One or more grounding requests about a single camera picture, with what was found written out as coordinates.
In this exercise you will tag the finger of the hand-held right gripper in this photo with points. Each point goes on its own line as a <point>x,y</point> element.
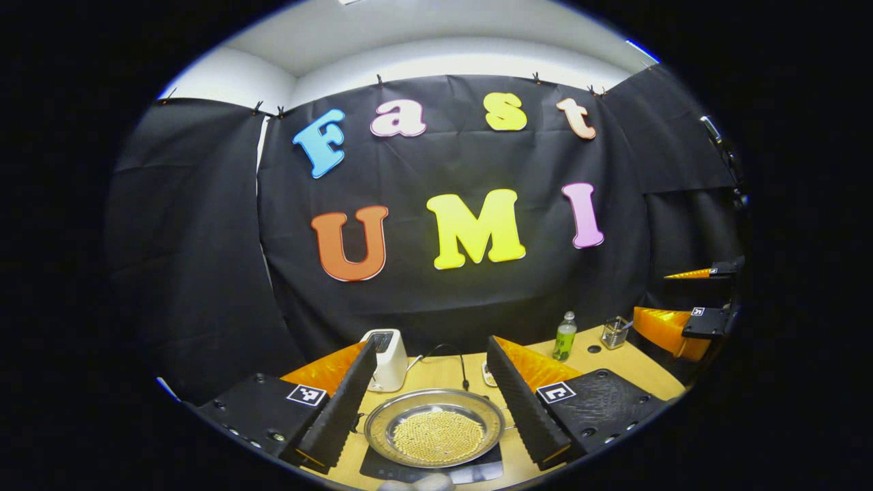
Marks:
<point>726,268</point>
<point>661,324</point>

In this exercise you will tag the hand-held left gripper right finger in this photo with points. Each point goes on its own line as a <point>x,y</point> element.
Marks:
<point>522,409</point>

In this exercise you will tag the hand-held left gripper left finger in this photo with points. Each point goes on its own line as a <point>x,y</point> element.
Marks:
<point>341,409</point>

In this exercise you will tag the black induction cooktop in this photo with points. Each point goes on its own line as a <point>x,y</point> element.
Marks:
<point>477,472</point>

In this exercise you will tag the pile of yellow soybeans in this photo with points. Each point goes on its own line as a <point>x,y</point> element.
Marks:
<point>440,436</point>

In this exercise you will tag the white divided dish of beans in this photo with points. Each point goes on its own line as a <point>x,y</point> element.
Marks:
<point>487,374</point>

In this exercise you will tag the white toaster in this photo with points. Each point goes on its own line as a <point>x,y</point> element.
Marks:
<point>392,365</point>

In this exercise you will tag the green drink bottle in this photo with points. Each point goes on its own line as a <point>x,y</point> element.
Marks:
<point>565,341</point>

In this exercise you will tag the row of black cloth clips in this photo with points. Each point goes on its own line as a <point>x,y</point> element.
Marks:
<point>536,78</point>

